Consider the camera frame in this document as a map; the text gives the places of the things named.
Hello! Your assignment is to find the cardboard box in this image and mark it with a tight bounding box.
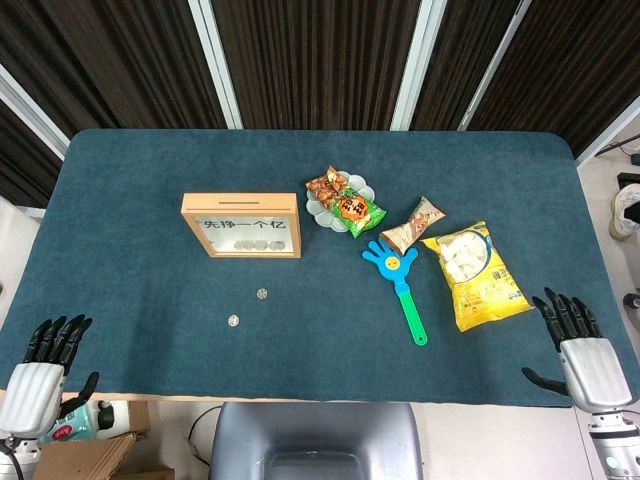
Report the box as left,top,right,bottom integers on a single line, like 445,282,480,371
32,399,176,480

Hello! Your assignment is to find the wooden coin bank box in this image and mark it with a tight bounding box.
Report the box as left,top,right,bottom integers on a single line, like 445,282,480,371
180,192,303,260

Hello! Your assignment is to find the green snack packet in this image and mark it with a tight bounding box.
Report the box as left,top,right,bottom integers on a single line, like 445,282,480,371
327,187,389,239

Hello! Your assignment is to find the white partition post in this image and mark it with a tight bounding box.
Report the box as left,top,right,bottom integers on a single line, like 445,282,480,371
187,0,245,130
0,63,71,162
389,0,450,132
457,0,533,132
574,93,640,167

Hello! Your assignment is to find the blue table cloth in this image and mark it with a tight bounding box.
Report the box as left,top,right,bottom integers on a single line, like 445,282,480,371
0,128,632,409

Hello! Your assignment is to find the teal wet wipes pack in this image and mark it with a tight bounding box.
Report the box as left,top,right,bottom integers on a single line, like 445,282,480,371
38,402,99,444

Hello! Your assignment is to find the black white small device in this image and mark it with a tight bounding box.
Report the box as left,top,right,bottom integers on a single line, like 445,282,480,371
95,399,117,431

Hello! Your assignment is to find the pale flower-shaped plate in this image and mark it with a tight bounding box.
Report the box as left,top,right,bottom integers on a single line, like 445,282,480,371
305,174,376,234

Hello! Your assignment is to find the brown orange snack packet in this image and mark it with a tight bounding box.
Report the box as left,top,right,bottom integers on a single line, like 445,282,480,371
305,166,351,211

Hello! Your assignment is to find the yellow dumpling bag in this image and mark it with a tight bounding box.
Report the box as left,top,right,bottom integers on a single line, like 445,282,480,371
419,220,536,333

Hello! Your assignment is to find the grey robot chest shell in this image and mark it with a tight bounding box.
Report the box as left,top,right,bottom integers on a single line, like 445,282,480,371
207,401,426,480

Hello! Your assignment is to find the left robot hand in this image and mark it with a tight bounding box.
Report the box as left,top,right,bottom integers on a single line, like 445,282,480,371
0,313,100,441

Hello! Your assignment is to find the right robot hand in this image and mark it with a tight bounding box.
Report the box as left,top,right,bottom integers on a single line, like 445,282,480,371
521,286,634,415

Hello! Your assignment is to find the brown beige snack packet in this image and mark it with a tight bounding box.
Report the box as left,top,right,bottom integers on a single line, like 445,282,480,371
378,195,447,254

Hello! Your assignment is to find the white sneaker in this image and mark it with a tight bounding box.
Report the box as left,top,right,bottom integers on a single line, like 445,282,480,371
608,183,640,242

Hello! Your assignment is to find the blue hand clapper toy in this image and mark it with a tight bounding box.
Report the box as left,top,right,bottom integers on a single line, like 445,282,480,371
361,238,429,347

